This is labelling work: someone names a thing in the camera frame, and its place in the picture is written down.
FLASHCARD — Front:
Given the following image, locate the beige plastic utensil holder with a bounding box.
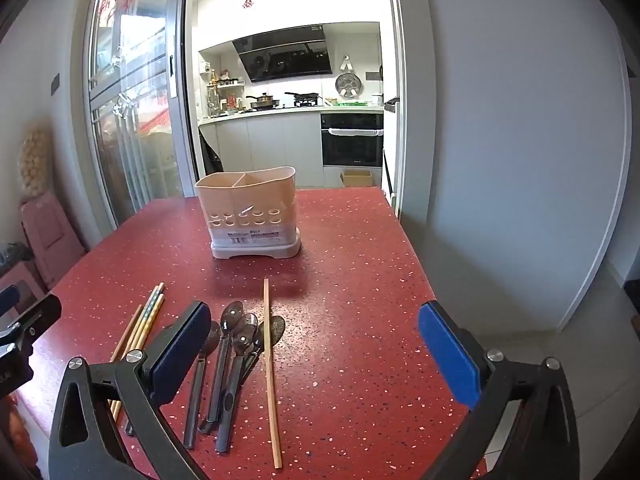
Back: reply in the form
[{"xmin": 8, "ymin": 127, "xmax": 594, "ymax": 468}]
[{"xmin": 195, "ymin": 166, "xmax": 302, "ymax": 260}]

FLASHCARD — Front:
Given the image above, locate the spice rack with bottles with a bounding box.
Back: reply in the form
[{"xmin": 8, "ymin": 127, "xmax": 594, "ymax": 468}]
[{"xmin": 204, "ymin": 67, "xmax": 247, "ymax": 117}]

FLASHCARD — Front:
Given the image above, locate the black range hood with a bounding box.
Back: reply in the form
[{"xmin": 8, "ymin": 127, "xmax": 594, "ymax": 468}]
[{"xmin": 232, "ymin": 25, "xmax": 334, "ymax": 84}]

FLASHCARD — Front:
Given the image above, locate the cardboard box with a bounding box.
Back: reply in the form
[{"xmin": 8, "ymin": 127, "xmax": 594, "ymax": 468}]
[{"xmin": 339, "ymin": 169, "xmax": 374, "ymax": 189}]

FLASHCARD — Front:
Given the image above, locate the dark plastic spoon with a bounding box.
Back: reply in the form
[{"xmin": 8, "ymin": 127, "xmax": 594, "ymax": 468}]
[
  {"xmin": 199, "ymin": 301, "xmax": 245, "ymax": 435},
  {"xmin": 215, "ymin": 325, "xmax": 257, "ymax": 454},
  {"xmin": 222, "ymin": 312, "xmax": 260, "ymax": 406},
  {"xmin": 183, "ymin": 320, "xmax": 222, "ymax": 450},
  {"xmin": 241, "ymin": 315, "xmax": 286, "ymax": 381}
]

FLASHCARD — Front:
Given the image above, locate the pink chair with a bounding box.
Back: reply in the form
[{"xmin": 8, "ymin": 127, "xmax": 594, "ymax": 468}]
[{"xmin": 19, "ymin": 192, "xmax": 87, "ymax": 292}]

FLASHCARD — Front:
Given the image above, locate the sliding glass door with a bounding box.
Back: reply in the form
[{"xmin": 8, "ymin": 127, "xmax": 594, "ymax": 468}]
[{"xmin": 84, "ymin": 0, "xmax": 195, "ymax": 228}]

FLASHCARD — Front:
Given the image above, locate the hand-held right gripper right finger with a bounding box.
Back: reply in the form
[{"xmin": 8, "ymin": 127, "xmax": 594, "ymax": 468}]
[{"xmin": 407, "ymin": 301, "xmax": 581, "ymax": 480}]

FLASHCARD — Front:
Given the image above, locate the grey kitchen counter cabinet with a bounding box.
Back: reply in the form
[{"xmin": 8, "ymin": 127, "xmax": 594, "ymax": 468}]
[{"xmin": 199, "ymin": 106, "xmax": 386, "ymax": 189}]

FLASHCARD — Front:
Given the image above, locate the patterned cream chopstick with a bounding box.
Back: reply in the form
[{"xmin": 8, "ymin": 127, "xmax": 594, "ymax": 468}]
[
  {"xmin": 111, "ymin": 283, "xmax": 166, "ymax": 423},
  {"xmin": 110, "ymin": 286, "xmax": 161, "ymax": 423}
]

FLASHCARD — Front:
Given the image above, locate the plain wooden chopstick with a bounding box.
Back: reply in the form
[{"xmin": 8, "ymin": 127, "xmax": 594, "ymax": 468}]
[
  {"xmin": 263, "ymin": 278, "xmax": 283, "ymax": 469},
  {"xmin": 125, "ymin": 294, "xmax": 166, "ymax": 356},
  {"xmin": 109, "ymin": 304, "xmax": 144, "ymax": 363}
]

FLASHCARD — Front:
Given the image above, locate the cooking pot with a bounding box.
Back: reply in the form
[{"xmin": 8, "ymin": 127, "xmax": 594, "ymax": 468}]
[{"xmin": 244, "ymin": 92, "xmax": 281, "ymax": 110}]

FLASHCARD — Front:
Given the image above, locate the beige textured cushion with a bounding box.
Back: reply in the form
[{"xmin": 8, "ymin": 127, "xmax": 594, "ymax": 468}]
[{"xmin": 17, "ymin": 119, "xmax": 54, "ymax": 197}]

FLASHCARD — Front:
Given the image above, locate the round metal steamer rack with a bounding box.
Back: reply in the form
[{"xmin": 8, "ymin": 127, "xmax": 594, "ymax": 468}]
[{"xmin": 334, "ymin": 72, "xmax": 364, "ymax": 99}]

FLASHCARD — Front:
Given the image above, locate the black built-in oven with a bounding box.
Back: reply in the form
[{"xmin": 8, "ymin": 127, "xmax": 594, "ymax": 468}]
[{"xmin": 320, "ymin": 112, "xmax": 385, "ymax": 169}]

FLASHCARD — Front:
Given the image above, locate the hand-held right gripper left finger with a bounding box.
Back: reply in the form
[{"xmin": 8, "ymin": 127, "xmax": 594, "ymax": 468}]
[{"xmin": 48, "ymin": 301, "xmax": 213, "ymax": 480}]

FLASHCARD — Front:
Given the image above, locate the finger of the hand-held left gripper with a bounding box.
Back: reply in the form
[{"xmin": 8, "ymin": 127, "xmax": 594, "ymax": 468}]
[
  {"xmin": 0, "ymin": 294, "xmax": 62, "ymax": 348},
  {"xmin": 0, "ymin": 285, "xmax": 21, "ymax": 317}
]

